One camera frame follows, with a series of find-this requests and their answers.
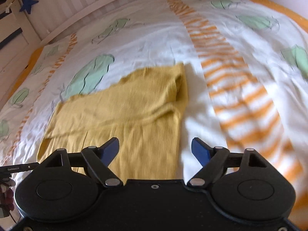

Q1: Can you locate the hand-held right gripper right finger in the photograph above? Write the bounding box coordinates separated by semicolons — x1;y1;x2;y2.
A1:
188;137;273;188

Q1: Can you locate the yellow knit garment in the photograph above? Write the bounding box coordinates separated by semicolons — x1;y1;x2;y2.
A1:
37;63;188;181

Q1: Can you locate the white printed blanket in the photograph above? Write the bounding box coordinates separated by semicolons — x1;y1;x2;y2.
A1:
0;0;308;223

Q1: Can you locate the white slatted bed frame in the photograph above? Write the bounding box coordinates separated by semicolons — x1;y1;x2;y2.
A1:
36;0;224;45

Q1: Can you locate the white wooden cabinet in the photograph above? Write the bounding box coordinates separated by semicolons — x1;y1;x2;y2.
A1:
0;3;42;101

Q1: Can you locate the blue star decoration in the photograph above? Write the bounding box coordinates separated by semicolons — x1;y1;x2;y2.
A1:
19;0;39;14

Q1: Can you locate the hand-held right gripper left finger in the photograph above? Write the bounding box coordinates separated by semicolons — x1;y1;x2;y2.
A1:
38;137;123;188

